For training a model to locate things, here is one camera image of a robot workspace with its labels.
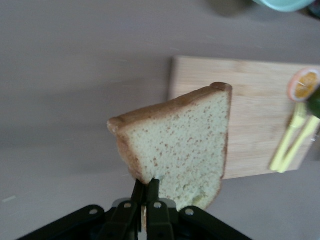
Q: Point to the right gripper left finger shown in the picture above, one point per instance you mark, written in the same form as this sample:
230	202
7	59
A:
127	217

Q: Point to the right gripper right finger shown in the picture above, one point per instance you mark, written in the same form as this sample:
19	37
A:
158	220

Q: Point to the brown bread slice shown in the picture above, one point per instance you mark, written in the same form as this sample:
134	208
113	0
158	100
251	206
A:
180	140

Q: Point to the bamboo cutting board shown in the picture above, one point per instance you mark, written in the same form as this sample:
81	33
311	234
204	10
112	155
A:
260	120

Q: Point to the yellow plastic fork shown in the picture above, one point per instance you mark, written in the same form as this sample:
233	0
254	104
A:
287	137

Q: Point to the yellow plastic knife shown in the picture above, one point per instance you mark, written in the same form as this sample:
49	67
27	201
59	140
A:
298	145

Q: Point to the dark green avocado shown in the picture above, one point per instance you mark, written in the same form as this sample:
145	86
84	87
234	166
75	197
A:
315	102

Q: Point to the orange slice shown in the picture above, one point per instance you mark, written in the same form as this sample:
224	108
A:
303	86

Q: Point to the pale green bowl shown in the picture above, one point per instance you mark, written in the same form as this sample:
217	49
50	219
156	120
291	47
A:
282	5

